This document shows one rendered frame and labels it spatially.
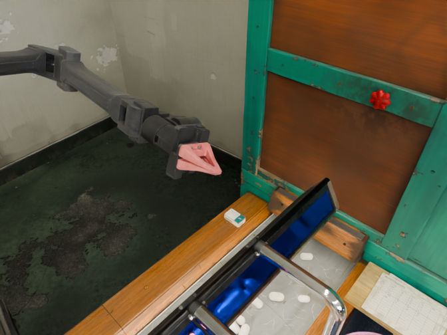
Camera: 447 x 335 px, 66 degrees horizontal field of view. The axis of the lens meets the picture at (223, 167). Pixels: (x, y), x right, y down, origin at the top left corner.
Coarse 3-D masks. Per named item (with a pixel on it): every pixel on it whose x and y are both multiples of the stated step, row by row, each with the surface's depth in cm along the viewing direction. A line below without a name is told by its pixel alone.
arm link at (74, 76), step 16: (64, 48) 93; (64, 64) 90; (80, 64) 92; (64, 80) 91; (80, 80) 85; (96, 80) 84; (96, 96) 80; (112, 96) 76; (128, 96) 75; (112, 112) 76; (128, 112) 72; (128, 128) 73
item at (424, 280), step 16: (256, 176) 115; (240, 192) 125; (256, 192) 119; (272, 192) 113; (368, 240) 94; (368, 256) 97; (384, 256) 92; (400, 272) 91; (416, 272) 88; (416, 288) 90; (432, 288) 87
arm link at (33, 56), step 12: (36, 48) 93; (48, 48) 95; (0, 60) 81; (12, 60) 84; (24, 60) 87; (36, 60) 91; (48, 60) 97; (60, 60) 93; (0, 72) 82; (12, 72) 85; (24, 72) 89; (36, 72) 92; (48, 72) 98; (60, 72) 94
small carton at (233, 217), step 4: (228, 212) 109; (232, 212) 109; (236, 212) 109; (224, 216) 109; (228, 216) 108; (232, 216) 108; (236, 216) 108; (240, 216) 108; (228, 220) 109; (232, 220) 107; (236, 220) 107; (240, 220) 107; (244, 220) 108; (236, 224) 107; (240, 224) 107
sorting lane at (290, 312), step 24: (312, 240) 106; (216, 264) 99; (312, 264) 99; (336, 264) 99; (192, 288) 93; (288, 288) 93; (336, 288) 93; (168, 312) 88; (264, 312) 88; (288, 312) 88; (312, 312) 88
